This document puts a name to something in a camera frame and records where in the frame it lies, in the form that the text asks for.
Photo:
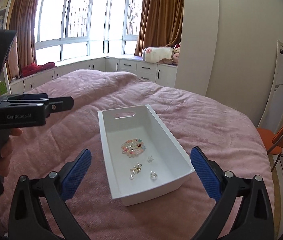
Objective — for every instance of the brown curtain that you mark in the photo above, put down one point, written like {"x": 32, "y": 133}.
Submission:
{"x": 21, "y": 18}
{"x": 160, "y": 25}

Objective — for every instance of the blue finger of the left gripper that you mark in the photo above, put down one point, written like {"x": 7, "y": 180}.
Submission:
{"x": 59, "y": 104}

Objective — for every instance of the person's left hand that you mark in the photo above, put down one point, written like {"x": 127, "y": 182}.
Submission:
{"x": 6, "y": 152}

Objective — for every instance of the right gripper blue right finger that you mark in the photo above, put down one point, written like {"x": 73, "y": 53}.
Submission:
{"x": 209, "y": 172}

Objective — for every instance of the window with white frame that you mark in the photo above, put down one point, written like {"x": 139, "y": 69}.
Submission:
{"x": 68, "y": 29}

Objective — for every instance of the pink plush toy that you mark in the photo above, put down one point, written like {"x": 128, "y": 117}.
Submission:
{"x": 174, "y": 58}

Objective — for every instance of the silver spiky brooch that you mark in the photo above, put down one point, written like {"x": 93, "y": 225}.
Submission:
{"x": 150, "y": 159}

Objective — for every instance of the white plastic storage bin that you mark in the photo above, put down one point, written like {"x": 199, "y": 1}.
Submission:
{"x": 129, "y": 136}

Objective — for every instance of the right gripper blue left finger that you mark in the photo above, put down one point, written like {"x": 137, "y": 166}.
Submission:
{"x": 72, "y": 174}

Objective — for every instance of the brown curtain left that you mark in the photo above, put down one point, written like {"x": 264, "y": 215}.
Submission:
{"x": 21, "y": 18}

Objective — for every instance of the brown curtain right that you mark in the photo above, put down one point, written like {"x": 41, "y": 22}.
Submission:
{"x": 160, "y": 25}

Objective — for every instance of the pearl gold earring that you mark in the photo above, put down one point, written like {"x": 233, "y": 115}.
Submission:
{"x": 136, "y": 169}

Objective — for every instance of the red cushion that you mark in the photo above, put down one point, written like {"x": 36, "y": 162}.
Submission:
{"x": 34, "y": 68}

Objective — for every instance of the leaning white panel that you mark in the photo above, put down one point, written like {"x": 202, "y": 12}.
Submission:
{"x": 273, "y": 113}

